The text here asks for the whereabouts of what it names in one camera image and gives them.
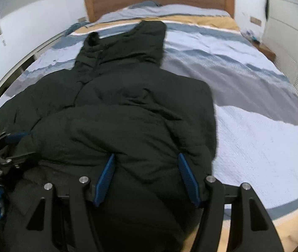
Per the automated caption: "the black puffer jacket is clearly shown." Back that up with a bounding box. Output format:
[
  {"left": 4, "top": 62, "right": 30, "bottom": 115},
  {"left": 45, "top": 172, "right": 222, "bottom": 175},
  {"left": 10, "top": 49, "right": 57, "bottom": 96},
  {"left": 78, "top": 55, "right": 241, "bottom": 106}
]
[{"left": 0, "top": 21, "right": 217, "bottom": 251}]

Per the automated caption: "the striped bed duvet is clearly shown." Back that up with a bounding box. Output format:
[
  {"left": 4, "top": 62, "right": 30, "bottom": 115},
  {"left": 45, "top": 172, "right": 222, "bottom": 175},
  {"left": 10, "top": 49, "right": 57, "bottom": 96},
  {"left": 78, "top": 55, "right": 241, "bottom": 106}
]
[{"left": 0, "top": 4, "right": 298, "bottom": 251}]

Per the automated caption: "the white low shelf unit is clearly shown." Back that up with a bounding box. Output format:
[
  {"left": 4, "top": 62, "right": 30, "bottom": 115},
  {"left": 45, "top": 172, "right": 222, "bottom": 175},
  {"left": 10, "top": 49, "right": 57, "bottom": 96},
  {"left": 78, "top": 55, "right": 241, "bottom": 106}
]
[{"left": 0, "top": 31, "right": 65, "bottom": 97}]

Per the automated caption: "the teal cloth beside bed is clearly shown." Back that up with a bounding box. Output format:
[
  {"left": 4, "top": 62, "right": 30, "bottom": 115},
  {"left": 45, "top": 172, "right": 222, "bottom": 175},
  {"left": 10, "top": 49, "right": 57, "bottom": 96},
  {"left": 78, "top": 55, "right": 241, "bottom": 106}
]
[{"left": 64, "top": 22, "right": 89, "bottom": 37}]

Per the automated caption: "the wooden nightstand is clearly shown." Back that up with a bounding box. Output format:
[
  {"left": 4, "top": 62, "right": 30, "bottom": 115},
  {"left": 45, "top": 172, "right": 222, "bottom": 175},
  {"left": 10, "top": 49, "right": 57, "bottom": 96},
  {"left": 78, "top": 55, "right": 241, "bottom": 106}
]
[{"left": 251, "top": 41, "right": 276, "bottom": 62}]

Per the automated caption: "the grey-blue pillow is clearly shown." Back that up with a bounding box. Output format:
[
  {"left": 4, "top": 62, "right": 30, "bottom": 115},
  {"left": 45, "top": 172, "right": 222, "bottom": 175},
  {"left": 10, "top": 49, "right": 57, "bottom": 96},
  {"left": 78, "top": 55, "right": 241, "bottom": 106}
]
[{"left": 128, "top": 0, "right": 162, "bottom": 9}]

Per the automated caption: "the wall switch plate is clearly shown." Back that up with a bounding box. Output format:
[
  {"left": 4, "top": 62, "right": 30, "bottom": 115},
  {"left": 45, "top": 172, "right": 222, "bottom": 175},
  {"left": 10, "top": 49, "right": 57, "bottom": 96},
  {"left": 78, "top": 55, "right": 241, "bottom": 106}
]
[{"left": 250, "top": 16, "right": 262, "bottom": 27}]

